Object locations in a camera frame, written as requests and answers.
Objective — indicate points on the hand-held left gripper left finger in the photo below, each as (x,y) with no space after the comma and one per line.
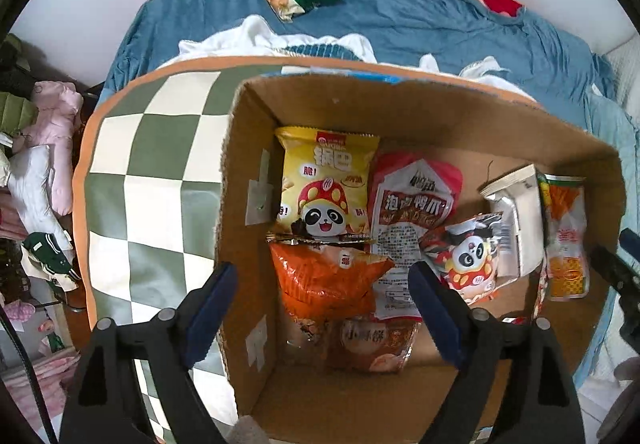
(212,309)

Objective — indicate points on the cream white snack packet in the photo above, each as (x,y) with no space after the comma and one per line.
(520,214)

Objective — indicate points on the green checkered cushion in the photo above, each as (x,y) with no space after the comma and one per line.
(150,184)

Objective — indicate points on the orange and yellow snack packet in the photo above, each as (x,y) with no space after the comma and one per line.
(565,234)

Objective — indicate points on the clear bread packet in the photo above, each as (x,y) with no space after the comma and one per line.
(370,344)

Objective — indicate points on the pink patterned cloth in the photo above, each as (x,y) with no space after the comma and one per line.
(45,389)

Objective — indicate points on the cardboard box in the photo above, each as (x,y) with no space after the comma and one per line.
(380,109)

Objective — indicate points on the white pillow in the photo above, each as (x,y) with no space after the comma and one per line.
(625,69)

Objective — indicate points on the light blue blanket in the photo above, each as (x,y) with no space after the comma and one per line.
(615,139)

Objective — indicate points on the blue bed sheet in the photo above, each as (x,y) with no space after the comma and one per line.
(415,19)

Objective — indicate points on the blue knit cloth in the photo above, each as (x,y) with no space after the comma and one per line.
(325,52)

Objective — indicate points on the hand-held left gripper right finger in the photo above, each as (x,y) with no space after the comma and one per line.
(437,309)

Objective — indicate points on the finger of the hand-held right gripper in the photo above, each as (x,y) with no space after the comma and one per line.
(612,269)
(631,240)

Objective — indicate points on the orange crinkled snack packet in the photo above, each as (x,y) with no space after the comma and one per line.
(325,279)

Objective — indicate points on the pink jacket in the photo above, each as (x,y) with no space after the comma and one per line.
(55,124)

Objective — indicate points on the white cloth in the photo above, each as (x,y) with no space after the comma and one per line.
(480,72)
(245,37)

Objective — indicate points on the white garment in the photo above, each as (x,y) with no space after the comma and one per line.
(35,189)

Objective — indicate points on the red and white snack packet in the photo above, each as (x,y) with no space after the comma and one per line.
(400,204)

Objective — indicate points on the olive green cushion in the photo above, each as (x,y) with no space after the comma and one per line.
(17,112)

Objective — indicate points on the small panda print snack packet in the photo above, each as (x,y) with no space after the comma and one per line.
(467,259)

